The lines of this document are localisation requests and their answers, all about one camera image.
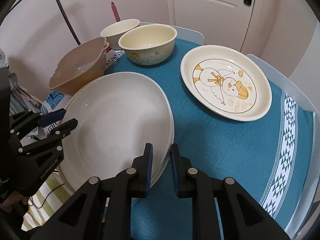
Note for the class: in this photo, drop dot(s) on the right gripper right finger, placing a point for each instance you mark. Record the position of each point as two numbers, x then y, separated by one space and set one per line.
221 209

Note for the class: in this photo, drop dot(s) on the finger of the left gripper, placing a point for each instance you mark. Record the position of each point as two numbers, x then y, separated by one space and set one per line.
53 116
46 151

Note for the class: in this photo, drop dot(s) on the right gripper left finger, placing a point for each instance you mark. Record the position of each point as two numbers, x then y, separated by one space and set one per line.
101 209

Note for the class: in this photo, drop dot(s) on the cream bowl with duck print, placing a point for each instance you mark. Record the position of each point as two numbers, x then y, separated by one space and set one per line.
149 44

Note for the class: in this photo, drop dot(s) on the black curved rack pole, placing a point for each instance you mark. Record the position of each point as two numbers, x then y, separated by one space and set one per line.
62 11

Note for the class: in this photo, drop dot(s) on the pile of clothes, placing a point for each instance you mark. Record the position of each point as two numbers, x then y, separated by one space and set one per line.
15 99

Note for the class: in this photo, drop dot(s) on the blue patterned tablecloth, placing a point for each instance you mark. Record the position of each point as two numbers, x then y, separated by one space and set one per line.
269 157

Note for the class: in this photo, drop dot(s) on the white panel door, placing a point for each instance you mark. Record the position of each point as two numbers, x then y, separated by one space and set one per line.
222 22

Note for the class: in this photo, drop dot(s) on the beige square plastic bowl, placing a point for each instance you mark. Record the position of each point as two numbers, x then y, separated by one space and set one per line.
80 66

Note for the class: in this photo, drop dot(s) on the white duck cartoon plate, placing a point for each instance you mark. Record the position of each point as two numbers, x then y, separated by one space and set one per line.
227 82

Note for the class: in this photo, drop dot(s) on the plain white plate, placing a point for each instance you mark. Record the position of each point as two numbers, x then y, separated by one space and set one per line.
117 114

